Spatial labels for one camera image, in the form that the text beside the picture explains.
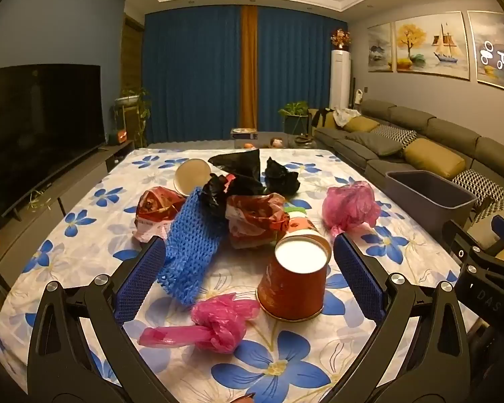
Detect mustard cushion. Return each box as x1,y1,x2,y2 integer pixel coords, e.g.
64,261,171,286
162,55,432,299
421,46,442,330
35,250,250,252
403,138,466,179
343,116,380,133

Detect red white plastic bag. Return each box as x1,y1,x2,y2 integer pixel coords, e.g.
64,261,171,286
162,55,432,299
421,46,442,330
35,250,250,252
225,193,289,249

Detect red printed snack bag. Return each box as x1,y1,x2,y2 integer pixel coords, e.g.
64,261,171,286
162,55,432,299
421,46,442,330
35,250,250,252
133,186,185,243

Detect far mustard cushion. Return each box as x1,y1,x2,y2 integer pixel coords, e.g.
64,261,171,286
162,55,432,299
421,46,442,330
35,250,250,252
343,116,380,133

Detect orange glowing speaker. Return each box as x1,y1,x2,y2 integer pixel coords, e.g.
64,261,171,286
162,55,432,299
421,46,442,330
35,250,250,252
108,129,128,146

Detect blue window curtains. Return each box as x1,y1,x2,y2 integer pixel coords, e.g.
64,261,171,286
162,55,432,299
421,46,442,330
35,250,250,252
143,5,348,143

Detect white standing air conditioner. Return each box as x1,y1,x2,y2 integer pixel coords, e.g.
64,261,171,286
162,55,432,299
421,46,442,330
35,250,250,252
330,50,351,109

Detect black plastic bag sheet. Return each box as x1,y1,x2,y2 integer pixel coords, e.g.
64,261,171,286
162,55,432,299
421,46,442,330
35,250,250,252
199,149,264,219

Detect black flat television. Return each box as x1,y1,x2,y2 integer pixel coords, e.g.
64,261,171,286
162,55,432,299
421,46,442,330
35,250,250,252
0,64,105,218

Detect orange curtain strip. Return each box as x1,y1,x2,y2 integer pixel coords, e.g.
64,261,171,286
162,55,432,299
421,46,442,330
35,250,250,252
239,5,258,128

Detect grey sectional sofa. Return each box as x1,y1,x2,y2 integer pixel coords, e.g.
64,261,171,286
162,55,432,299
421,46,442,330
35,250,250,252
309,100,504,227

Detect black white patterned cushion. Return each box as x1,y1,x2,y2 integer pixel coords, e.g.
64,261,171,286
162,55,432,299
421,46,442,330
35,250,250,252
371,125,418,148

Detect grey plastic trash bin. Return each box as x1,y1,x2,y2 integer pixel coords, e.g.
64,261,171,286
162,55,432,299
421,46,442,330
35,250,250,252
385,170,476,241

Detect near patterned cushion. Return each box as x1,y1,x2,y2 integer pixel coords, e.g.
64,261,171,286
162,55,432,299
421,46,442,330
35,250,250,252
453,169,504,222

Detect red flower decoration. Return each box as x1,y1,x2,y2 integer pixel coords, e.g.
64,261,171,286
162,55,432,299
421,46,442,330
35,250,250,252
330,28,351,51

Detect right framed painting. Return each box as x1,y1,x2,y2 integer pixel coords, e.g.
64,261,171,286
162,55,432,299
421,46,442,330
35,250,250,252
467,11,504,90

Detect white cloth on sofa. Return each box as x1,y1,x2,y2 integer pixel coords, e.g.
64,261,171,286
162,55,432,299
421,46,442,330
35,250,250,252
332,107,361,128

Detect blue foam net sleeve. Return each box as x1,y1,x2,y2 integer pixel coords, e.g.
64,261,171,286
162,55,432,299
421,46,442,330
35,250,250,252
156,187,225,307

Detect green foam net sleeve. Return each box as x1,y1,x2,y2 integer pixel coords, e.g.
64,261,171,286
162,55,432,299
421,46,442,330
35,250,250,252
284,205,307,217

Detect box on coffee table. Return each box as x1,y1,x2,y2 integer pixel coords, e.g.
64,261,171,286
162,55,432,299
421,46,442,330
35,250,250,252
230,127,257,140

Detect plant on left stand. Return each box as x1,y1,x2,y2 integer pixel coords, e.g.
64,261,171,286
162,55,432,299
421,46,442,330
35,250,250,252
114,87,151,148

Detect floral blue white tablecloth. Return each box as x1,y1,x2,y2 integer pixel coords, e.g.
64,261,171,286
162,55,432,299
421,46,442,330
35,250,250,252
0,148,460,402

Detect sailboat tree painting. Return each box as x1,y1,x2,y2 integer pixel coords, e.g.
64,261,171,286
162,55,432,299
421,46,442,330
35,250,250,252
394,11,470,80

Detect grey cushion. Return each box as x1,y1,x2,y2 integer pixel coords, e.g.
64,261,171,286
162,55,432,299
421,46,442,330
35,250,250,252
346,132,402,158

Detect beige near cushion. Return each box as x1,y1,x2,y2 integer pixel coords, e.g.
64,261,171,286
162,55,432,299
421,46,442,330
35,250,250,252
468,210,504,249

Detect pink plastic bag knot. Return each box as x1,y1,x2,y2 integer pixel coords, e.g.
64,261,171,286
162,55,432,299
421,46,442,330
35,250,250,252
137,293,260,354

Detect pink plastic bag ball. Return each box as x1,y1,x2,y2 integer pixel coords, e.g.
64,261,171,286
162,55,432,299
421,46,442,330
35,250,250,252
322,181,381,237

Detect white red paper cup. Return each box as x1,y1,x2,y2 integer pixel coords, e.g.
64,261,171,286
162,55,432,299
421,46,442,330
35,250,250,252
174,158,211,195

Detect operator thumb tip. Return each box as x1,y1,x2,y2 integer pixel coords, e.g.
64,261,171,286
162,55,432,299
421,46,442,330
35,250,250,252
231,393,255,403

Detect potted green plant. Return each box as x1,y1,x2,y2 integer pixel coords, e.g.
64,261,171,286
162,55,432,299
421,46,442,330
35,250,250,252
279,101,309,136

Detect dark tv cabinet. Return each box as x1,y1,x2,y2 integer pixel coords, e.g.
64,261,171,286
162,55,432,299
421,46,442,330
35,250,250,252
0,141,134,286

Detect small landscape painting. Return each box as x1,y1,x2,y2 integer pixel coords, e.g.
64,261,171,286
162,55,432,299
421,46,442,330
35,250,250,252
367,23,392,72

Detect dark coffee table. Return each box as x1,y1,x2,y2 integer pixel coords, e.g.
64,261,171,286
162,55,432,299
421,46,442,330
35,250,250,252
230,130,317,149

